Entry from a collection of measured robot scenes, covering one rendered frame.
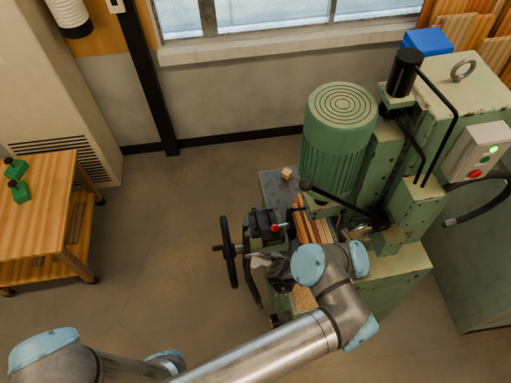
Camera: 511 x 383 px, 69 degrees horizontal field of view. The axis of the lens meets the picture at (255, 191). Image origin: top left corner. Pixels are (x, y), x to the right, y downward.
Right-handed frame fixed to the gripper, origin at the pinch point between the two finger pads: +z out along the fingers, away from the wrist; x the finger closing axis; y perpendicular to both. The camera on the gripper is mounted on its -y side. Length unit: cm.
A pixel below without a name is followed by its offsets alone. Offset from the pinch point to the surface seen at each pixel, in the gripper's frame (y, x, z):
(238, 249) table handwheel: -17.2, 1.9, 22.4
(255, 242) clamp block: -13.4, -1.7, 7.7
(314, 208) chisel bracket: -24.7, -1.4, -13.3
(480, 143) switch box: -20, -8, -66
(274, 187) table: -42.2, -5.9, 9.9
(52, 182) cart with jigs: -32, -61, 126
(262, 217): -20.2, -6.6, 4.2
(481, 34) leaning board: -174, 13, -62
